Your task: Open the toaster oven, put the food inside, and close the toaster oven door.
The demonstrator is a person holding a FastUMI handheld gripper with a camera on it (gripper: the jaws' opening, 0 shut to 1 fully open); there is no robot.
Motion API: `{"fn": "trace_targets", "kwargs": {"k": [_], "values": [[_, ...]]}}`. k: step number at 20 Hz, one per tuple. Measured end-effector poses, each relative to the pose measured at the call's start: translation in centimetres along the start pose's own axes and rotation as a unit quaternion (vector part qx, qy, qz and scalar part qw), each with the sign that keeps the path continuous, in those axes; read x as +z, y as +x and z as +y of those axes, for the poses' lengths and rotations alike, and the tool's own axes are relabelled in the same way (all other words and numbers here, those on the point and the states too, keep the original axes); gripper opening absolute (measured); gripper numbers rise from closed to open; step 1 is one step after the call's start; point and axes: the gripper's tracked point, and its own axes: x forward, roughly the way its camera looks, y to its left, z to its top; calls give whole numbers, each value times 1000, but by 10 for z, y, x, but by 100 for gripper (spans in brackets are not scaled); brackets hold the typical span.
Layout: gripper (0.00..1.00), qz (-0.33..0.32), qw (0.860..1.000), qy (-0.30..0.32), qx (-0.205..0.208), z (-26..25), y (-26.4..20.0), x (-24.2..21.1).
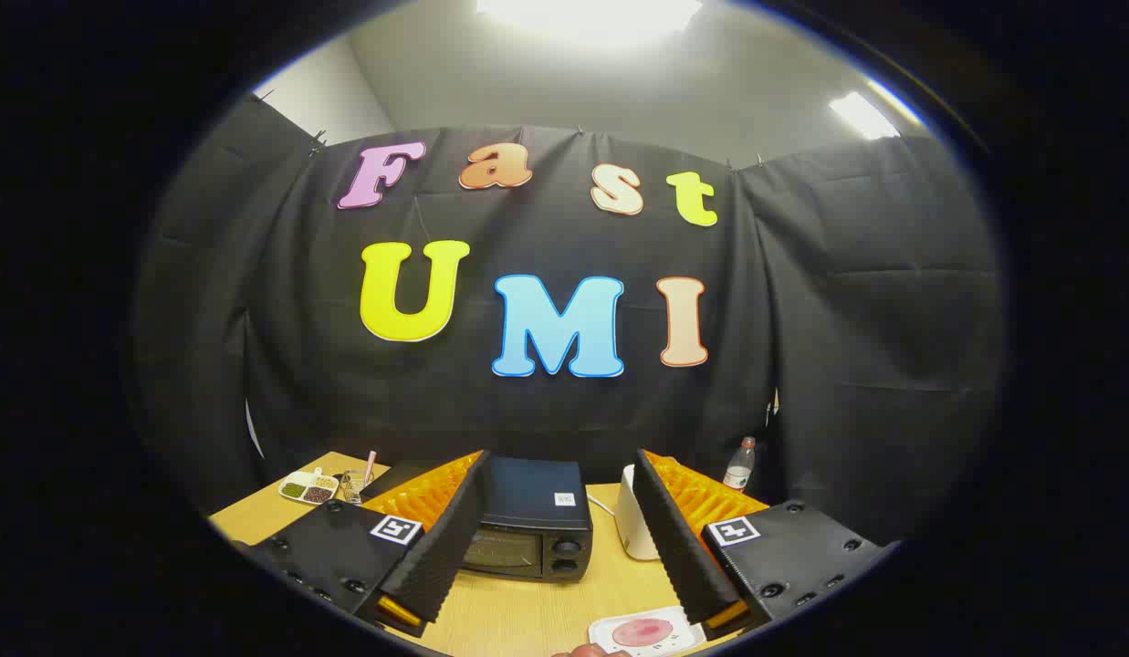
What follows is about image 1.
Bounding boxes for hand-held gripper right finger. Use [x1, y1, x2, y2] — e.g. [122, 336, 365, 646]
[632, 448, 895, 632]

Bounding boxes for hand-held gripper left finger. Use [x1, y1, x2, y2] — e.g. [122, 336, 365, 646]
[245, 449, 492, 638]

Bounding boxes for black toaster oven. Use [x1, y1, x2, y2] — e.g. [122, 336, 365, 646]
[361, 455, 594, 583]

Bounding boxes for pink ham slice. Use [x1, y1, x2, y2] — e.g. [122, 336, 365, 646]
[612, 618, 674, 647]

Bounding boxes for white square plate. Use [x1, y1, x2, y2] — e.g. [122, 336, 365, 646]
[588, 605, 708, 656]

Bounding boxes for white bread toaster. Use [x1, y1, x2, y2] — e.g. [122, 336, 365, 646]
[616, 464, 661, 561]

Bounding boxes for clear water bottle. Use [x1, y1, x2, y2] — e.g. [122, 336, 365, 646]
[723, 436, 758, 494]

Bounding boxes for white divided snack dish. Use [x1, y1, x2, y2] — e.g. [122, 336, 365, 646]
[278, 468, 340, 506]

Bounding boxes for black backdrop cloth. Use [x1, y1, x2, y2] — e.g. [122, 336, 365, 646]
[131, 91, 1003, 548]

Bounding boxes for small ceiling light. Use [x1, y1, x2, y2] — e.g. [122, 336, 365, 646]
[829, 91, 901, 141]

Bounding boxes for large ceiling light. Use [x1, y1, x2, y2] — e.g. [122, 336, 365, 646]
[477, 0, 702, 39]

